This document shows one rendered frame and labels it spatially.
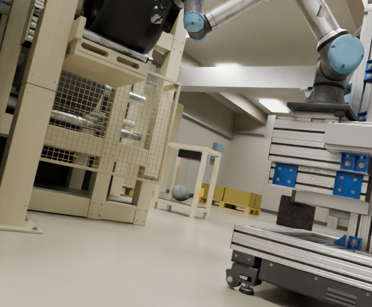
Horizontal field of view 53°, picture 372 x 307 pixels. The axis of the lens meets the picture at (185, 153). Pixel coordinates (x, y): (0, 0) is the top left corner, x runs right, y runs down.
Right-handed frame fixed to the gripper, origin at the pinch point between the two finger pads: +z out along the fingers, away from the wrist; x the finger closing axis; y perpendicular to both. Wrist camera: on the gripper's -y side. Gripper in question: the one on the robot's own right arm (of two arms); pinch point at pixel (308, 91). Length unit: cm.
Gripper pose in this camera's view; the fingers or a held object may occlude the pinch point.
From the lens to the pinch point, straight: 247.6
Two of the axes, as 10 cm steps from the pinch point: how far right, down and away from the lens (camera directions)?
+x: 8.6, 0.9, 5.0
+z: -5.0, -0.3, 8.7
